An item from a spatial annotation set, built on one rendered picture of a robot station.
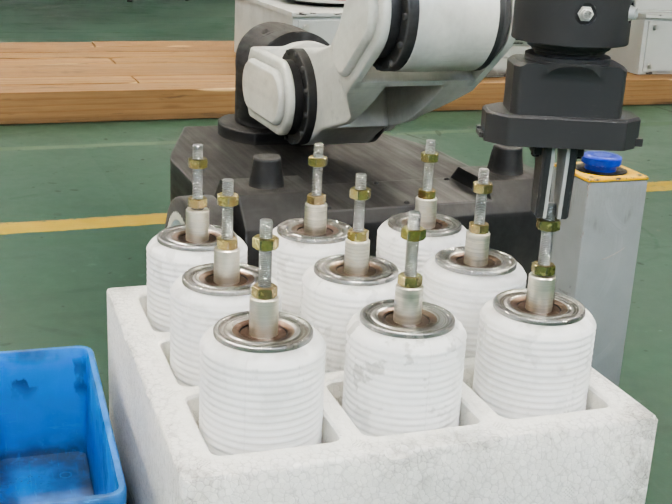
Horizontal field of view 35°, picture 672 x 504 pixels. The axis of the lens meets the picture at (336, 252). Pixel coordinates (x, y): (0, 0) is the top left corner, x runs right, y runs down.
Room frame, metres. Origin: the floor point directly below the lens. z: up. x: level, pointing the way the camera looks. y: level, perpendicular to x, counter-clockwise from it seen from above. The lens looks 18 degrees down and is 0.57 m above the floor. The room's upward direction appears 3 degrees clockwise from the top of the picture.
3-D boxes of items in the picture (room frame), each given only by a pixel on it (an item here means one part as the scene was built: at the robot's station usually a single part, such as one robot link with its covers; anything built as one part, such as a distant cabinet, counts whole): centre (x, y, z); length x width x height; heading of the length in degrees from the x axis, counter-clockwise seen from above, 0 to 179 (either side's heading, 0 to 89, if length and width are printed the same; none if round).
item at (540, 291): (0.83, -0.17, 0.26); 0.02 x 0.02 x 0.03
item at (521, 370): (0.83, -0.17, 0.16); 0.10 x 0.10 x 0.18
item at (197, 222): (0.98, 0.13, 0.26); 0.02 x 0.02 x 0.03
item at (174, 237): (0.98, 0.13, 0.25); 0.08 x 0.08 x 0.01
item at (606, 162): (1.07, -0.27, 0.32); 0.04 x 0.04 x 0.02
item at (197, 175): (0.98, 0.13, 0.31); 0.01 x 0.01 x 0.08
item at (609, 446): (0.90, -0.02, 0.09); 0.39 x 0.39 x 0.18; 20
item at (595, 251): (1.08, -0.27, 0.16); 0.07 x 0.07 x 0.31; 20
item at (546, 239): (0.83, -0.17, 0.30); 0.01 x 0.01 x 0.08
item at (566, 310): (0.83, -0.17, 0.25); 0.08 x 0.08 x 0.01
